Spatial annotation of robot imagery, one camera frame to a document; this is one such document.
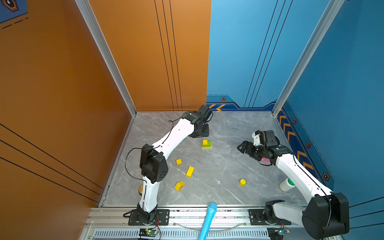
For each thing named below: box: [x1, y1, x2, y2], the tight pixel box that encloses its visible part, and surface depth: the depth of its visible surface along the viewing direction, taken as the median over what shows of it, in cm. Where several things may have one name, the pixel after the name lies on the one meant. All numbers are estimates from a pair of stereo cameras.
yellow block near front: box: [174, 181, 185, 192], surface depth 84 cm
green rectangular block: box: [202, 141, 212, 148], surface depth 101 cm
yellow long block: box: [186, 166, 195, 178], surface depth 89 cm
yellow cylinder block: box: [239, 179, 247, 187], surface depth 84 cm
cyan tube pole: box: [198, 202, 217, 240], surface depth 73 cm
